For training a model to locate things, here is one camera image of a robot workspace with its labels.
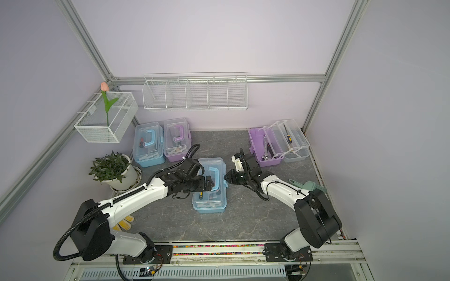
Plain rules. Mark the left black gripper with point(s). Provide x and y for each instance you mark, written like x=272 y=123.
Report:
x=202 y=187

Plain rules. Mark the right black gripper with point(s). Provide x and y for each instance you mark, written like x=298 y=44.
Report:
x=231 y=174

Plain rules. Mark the purple toolbox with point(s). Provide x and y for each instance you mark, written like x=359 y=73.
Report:
x=270 y=147
x=177 y=139

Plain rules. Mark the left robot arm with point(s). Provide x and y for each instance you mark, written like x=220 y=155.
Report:
x=92 y=235

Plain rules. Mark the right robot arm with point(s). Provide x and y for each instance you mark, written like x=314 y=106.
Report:
x=317 y=219

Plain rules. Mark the green dustpan brush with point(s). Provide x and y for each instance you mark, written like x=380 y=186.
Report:
x=308 y=185

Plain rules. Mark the yellow rubber glove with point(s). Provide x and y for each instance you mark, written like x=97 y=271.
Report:
x=124 y=224

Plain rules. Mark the potted green plant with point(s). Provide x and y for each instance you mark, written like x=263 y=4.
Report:
x=116 y=170

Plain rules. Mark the pink artificial tulip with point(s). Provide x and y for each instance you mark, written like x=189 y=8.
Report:
x=107 y=103

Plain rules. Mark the white wire wall shelf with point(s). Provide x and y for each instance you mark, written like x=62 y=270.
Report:
x=195 y=91

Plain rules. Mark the white mesh wall basket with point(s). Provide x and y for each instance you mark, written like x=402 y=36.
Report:
x=92 y=125

